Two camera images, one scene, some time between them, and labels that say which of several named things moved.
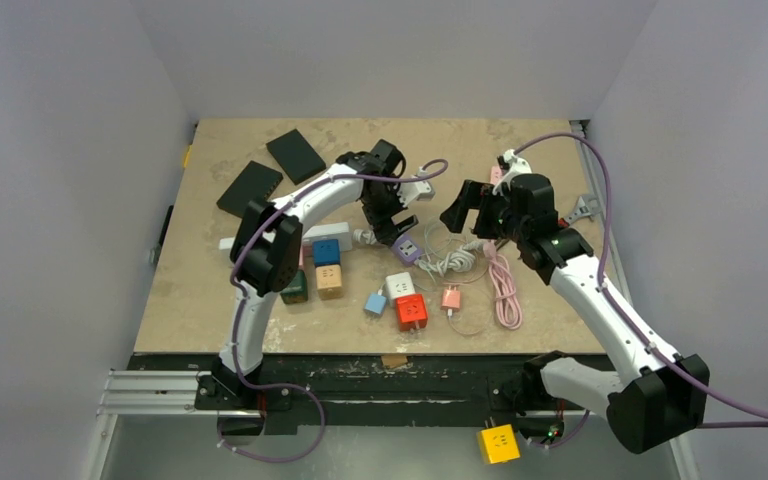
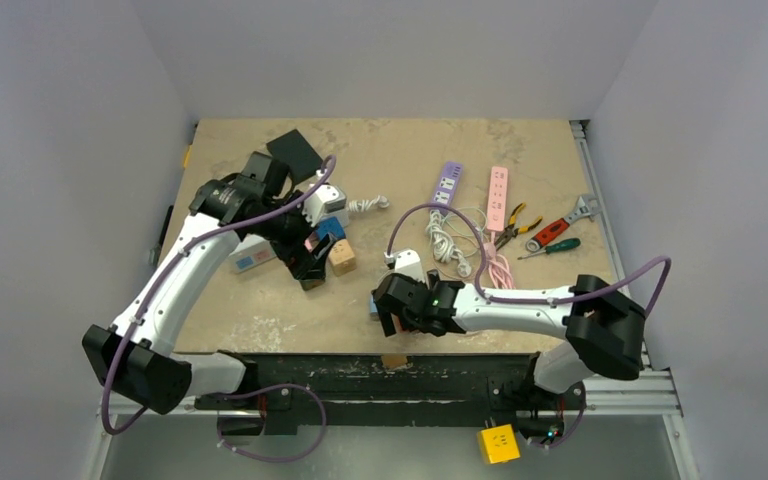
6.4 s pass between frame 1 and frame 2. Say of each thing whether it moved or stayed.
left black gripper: moved
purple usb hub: moved
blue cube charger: stayed
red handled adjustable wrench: stayed
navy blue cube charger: moved
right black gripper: moved
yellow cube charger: stayed
